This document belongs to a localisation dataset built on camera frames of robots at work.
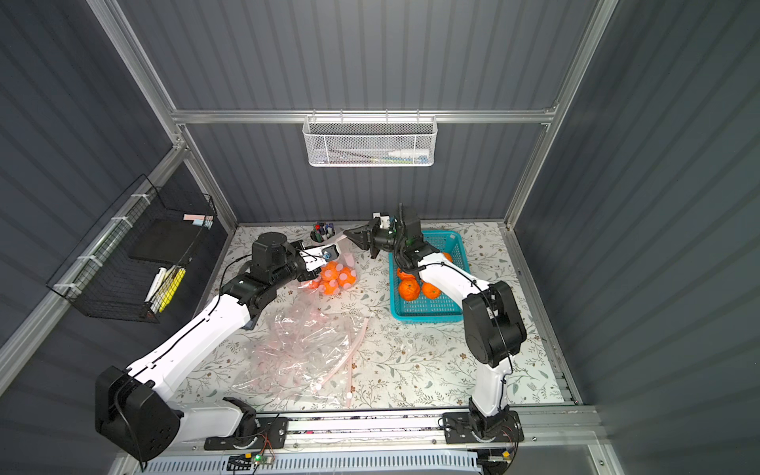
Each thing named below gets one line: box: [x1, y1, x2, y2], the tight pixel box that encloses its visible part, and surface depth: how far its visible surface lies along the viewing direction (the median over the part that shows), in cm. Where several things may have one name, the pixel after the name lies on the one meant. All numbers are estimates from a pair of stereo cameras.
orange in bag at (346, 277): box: [338, 266, 358, 288], surface depth 98 cm
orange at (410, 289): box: [398, 278, 421, 301], surface depth 96 cm
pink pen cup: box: [309, 221, 336, 244], surface depth 104 cm
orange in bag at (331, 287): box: [323, 279, 340, 296], surface depth 96 cm
